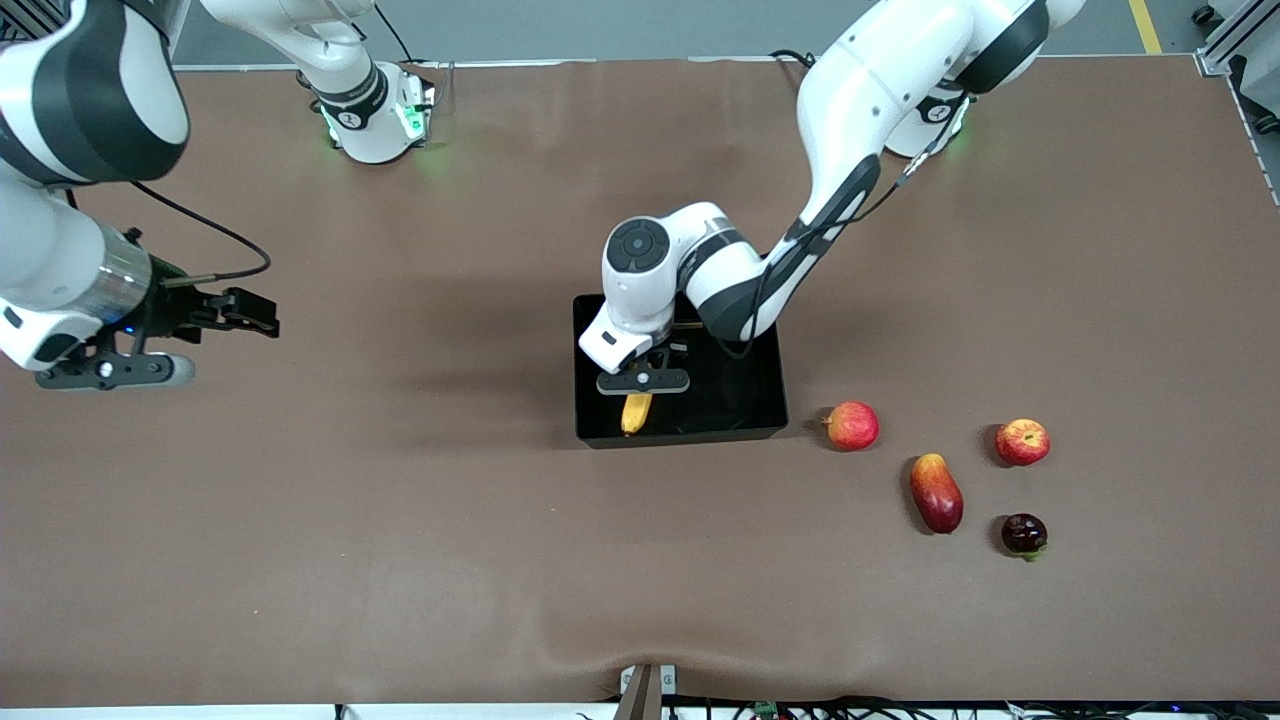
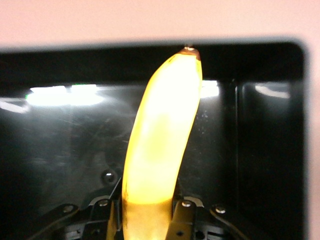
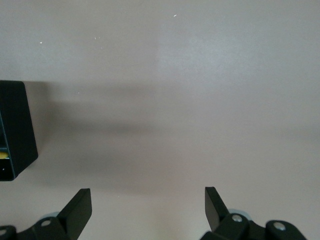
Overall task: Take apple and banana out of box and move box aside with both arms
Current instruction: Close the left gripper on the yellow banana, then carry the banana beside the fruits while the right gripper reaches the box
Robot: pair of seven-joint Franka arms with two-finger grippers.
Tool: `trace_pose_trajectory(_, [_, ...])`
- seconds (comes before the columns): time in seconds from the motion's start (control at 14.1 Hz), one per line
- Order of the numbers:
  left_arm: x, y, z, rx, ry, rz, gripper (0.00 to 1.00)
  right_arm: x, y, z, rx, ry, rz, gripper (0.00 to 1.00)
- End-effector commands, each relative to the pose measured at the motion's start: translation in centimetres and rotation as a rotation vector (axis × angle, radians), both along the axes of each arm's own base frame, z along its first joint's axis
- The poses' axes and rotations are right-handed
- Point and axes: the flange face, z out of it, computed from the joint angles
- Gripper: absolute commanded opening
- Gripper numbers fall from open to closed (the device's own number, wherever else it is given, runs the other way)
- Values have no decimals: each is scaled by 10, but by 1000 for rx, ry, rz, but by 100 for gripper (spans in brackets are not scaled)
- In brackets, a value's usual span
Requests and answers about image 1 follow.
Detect black plastic box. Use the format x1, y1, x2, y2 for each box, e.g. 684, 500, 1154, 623
572, 292, 790, 449

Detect red apple with stem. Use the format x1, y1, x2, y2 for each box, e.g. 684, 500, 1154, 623
822, 400, 881, 453

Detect brown table cover mat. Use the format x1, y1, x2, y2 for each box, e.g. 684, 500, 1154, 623
0, 55, 1280, 706

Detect table edge clamp bracket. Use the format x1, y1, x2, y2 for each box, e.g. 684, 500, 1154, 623
615, 663, 679, 720

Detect aluminium frame post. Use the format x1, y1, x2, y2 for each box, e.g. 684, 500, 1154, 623
1195, 0, 1280, 136
165, 0, 193, 66

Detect red yellow mango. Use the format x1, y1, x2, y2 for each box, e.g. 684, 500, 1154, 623
909, 452, 965, 535

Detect red apple with pale patch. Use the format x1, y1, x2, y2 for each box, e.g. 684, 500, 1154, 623
995, 418, 1052, 468

